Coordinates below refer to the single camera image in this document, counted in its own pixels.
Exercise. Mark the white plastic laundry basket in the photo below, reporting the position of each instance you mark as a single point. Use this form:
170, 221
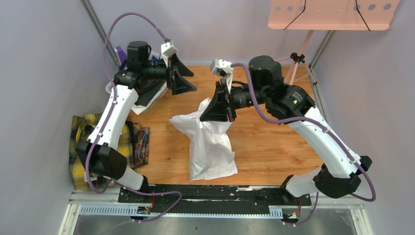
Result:
143, 109

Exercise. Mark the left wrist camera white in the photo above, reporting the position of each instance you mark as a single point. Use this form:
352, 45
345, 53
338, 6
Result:
167, 51

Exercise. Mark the pink music stand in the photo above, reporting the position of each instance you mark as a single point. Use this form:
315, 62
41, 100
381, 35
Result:
354, 17

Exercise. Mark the white long sleeve shirt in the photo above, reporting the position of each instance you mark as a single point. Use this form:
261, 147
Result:
210, 153

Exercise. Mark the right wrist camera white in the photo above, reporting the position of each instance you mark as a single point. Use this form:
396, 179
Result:
223, 69

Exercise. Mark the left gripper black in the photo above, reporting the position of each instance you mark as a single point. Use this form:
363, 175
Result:
179, 85

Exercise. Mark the red blue plaid shirt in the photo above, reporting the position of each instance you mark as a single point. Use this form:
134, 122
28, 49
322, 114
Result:
139, 139

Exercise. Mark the purple wedge object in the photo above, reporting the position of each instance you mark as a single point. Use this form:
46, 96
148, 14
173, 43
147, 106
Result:
121, 55

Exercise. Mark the blue shirt in basket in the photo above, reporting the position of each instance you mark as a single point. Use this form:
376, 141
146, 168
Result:
155, 57

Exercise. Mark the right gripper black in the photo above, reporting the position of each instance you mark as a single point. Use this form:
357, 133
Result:
219, 109

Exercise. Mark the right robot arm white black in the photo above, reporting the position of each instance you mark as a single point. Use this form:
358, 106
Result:
279, 103

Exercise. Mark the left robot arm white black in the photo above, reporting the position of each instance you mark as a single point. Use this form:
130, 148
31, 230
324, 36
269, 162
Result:
98, 153

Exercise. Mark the dark striped shirt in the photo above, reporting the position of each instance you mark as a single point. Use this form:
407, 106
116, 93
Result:
149, 92

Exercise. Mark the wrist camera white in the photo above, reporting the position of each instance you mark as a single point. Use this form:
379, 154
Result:
167, 51
223, 69

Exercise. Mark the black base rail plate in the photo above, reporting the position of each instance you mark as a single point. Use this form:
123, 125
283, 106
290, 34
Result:
213, 199

